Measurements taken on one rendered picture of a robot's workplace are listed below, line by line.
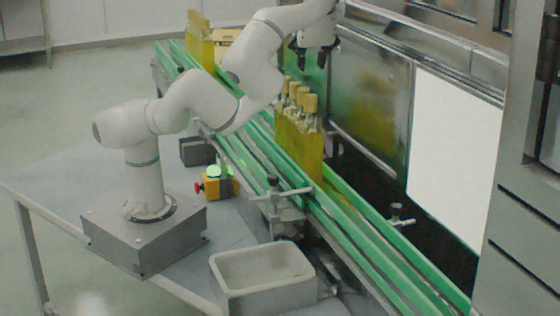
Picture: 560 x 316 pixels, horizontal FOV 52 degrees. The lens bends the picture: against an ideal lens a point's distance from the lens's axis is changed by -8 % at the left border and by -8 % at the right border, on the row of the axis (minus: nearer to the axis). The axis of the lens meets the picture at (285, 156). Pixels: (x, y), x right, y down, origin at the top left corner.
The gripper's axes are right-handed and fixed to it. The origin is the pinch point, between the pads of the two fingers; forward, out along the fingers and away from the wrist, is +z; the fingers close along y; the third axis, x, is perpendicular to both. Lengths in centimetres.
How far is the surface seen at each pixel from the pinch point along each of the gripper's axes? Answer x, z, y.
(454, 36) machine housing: 33.3, -23.7, -15.6
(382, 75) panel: 13.5, -2.6, -13.0
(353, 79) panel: 0.4, 6.5, -12.9
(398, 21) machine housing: 15.2, -18.2, -13.4
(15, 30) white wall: -542, 240, 116
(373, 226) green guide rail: 36.9, 24.0, -4.0
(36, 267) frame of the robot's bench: -43, 103, 84
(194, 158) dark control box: -41, 60, 20
